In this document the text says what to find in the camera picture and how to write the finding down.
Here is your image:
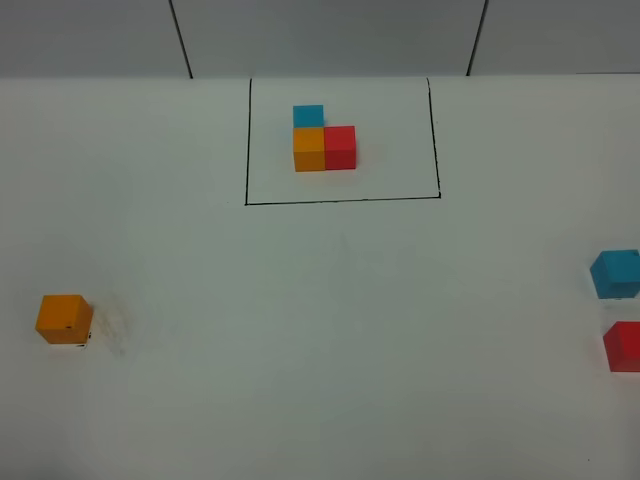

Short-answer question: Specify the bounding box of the orange template cube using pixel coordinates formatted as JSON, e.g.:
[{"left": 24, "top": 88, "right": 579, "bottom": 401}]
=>
[{"left": 293, "top": 127, "right": 325, "bottom": 172}]

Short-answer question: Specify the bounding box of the red template cube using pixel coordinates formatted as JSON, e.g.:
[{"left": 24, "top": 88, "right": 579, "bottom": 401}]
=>
[{"left": 324, "top": 126, "right": 357, "bottom": 170}]

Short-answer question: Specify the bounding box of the blue template cube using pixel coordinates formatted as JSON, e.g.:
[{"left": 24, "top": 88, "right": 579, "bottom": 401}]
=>
[{"left": 293, "top": 105, "right": 325, "bottom": 128}]

